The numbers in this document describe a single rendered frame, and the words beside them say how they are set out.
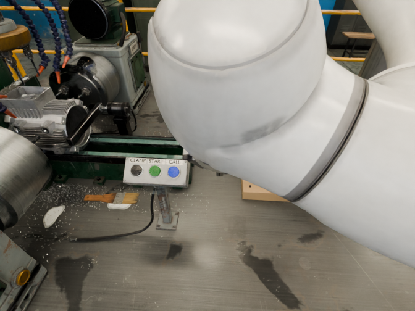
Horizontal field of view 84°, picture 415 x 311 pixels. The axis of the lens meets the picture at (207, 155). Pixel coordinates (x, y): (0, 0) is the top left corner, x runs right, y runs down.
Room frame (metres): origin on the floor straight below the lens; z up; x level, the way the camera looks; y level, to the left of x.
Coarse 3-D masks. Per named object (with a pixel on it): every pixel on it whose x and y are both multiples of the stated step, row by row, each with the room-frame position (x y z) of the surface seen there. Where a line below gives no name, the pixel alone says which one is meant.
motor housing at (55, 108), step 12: (48, 108) 0.69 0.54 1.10; (60, 108) 0.69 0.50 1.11; (72, 108) 0.78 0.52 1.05; (84, 108) 0.79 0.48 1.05; (36, 120) 0.67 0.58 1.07; (72, 120) 0.79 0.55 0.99; (24, 132) 0.64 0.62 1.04; (36, 132) 0.64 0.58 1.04; (60, 132) 0.64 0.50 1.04; (36, 144) 0.64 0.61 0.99; (48, 144) 0.63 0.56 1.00; (60, 144) 0.63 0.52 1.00; (84, 144) 0.70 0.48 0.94
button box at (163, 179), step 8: (128, 160) 0.46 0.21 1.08; (136, 160) 0.45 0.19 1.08; (144, 160) 0.45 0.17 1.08; (152, 160) 0.45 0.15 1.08; (160, 160) 0.45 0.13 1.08; (168, 160) 0.45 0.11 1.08; (176, 160) 0.45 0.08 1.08; (184, 160) 0.45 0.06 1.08; (128, 168) 0.44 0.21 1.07; (144, 168) 0.44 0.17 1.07; (168, 168) 0.43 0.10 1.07; (184, 168) 0.43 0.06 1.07; (128, 176) 0.42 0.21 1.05; (136, 176) 0.42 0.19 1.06; (144, 176) 0.42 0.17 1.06; (152, 176) 0.42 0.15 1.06; (160, 176) 0.42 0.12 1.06; (168, 176) 0.42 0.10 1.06; (184, 176) 0.42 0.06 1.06; (128, 184) 0.43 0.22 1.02; (136, 184) 0.41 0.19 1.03; (144, 184) 0.41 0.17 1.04; (152, 184) 0.40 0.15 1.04; (160, 184) 0.40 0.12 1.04; (168, 184) 0.40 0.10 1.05; (176, 184) 0.40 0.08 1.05; (184, 184) 0.40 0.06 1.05
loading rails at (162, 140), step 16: (96, 144) 0.75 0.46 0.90; (112, 144) 0.74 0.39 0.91; (128, 144) 0.74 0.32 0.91; (144, 144) 0.73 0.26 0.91; (160, 144) 0.73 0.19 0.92; (176, 144) 0.73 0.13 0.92; (64, 160) 0.65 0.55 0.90; (80, 160) 0.65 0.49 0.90; (96, 160) 0.64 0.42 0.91; (112, 160) 0.64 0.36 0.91; (64, 176) 0.64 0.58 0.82; (80, 176) 0.65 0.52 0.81; (96, 176) 0.64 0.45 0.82; (112, 176) 0.64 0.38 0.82
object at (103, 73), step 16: (80, 64) 0.96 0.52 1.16; (96, 64) 1.01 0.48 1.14; (112, 64) 1.12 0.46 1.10; (64, 80) 0.93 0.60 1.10; (80, 80) 0.93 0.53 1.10; (96, 80) 0.93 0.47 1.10; (112, 80) 1.02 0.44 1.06; (64, 96) 0.94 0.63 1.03; (80, 96) 0.86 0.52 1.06; (96, 96) 0.93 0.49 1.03; (112, 96) 0.99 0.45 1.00
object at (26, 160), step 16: (0, 128) 0.50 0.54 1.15; (0, 144) 0.45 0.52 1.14; (16, 144) 0.47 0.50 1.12; (32, 144) 0.50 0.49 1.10; (0, 160) 0.41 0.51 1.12; (16, 160) 0.43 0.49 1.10; (32, 160) 0.46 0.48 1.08; (48, 160) 0.50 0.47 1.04; (0, 176) 0.38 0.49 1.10; (16, 176) 0.40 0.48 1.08; (32, 176) 0.43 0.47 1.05; (48, 176) 0.48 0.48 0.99; (0, 192) 0.35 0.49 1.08; (16, 192) 0.37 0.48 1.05; (32, 192) 0.41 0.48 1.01; (0, 208) 0.33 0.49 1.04; (16, 208) 0.35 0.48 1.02; (0, 224) 0.31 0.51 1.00
